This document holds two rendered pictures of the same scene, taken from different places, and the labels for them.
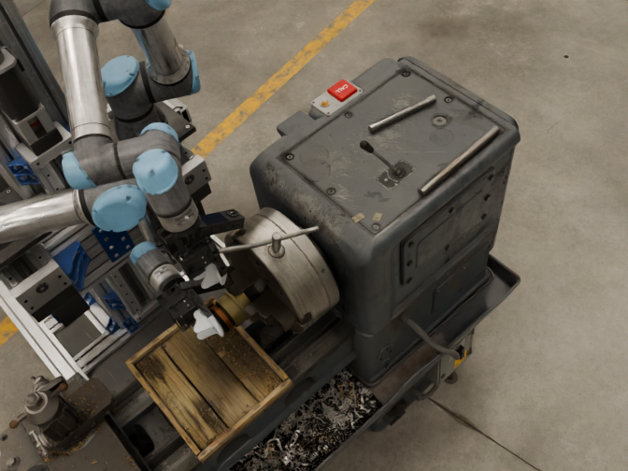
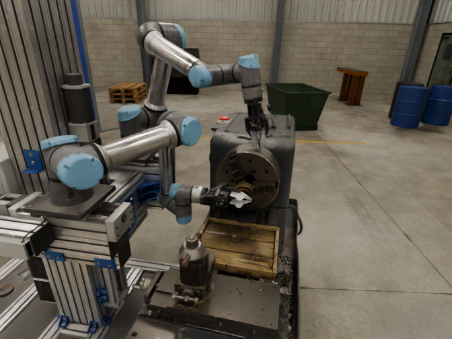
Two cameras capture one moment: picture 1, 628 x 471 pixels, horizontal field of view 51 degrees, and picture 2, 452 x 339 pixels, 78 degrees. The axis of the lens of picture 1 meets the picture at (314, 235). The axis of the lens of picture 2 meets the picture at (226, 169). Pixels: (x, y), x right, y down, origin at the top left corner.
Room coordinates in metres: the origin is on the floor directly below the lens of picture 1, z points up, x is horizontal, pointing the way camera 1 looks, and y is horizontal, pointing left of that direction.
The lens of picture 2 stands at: (0.11, 1.08, 1.70)
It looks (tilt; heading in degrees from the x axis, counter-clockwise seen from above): 25 degrees down; 315
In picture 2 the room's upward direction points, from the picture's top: 1 degrees clockwise
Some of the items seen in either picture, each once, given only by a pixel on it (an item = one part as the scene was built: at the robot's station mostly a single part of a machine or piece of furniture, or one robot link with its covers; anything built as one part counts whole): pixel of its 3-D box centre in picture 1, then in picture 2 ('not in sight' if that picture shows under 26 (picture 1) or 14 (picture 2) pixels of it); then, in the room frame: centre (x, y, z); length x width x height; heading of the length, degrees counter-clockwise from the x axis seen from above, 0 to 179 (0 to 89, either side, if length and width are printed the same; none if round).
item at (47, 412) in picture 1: (38, 405); (192, 248); (0.65, 0.68, 1.13); 0.08 x 0.08 x 0.03
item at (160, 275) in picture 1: (166, 279); (198, 194); (0.96, 0.40, 1.08); 0.08 x 0.05 x 0.08; 122
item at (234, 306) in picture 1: (232, 309); (243, 192); (0.84, 0.23, 1.08); 0.09 x 0.09 x 0.09; 35
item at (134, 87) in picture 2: not in sight; (128, 92); (8.55, -3.01, 0.22); 1.25 x 0.86 x 0.44; 137
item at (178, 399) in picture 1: (207, 374); (236, 244); (0.77, 0.34, 0.89); 0.36 x 0.30 x 0.04; 33
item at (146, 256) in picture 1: (151, 263); (182, 193); (1.03, 0.44, 1.08); 0.11 x 0.08 x 0.09; 32
